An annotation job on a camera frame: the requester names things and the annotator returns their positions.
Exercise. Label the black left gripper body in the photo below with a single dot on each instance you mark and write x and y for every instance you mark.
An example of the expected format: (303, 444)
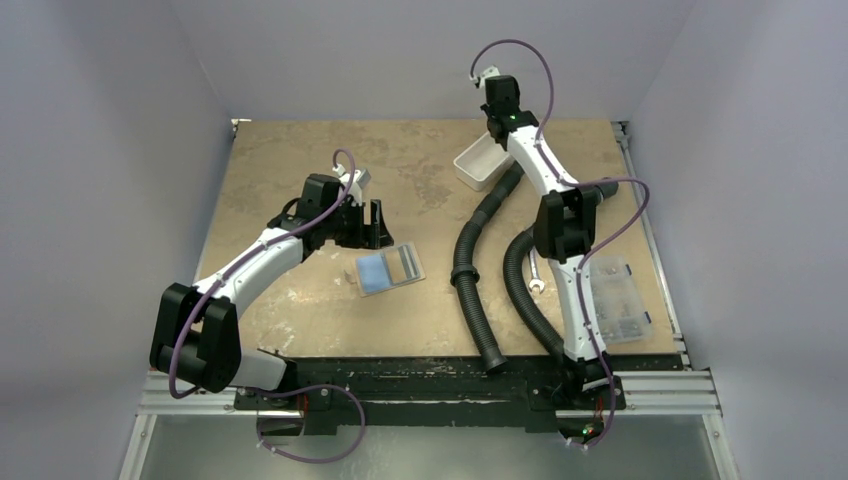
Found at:
(344, 224)

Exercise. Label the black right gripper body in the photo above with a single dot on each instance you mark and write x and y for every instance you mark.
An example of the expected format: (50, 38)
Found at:
(499, 129)

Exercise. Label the beige leather card holder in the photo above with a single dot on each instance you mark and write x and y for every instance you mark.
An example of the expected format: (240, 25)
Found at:
(369, 274)

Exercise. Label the striped grey credit card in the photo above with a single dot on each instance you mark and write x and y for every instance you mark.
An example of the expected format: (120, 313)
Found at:
(402, 264)

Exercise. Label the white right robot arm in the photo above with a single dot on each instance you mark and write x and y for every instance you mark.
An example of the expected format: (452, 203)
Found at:
(563, 233)

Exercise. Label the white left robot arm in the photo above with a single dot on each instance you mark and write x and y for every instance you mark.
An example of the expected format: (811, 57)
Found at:
(197, 338)

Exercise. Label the white plastic card bin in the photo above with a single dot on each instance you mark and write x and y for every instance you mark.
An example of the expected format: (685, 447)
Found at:
(483, 162)

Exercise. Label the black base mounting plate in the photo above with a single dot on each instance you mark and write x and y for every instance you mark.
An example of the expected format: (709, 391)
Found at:
(423, 392)

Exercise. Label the clear plastic screw organizer box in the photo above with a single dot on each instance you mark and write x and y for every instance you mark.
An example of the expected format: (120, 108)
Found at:
(621, 314)

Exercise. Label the aluminium frame rail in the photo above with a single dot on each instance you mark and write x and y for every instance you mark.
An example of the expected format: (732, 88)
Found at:
(684, 392)

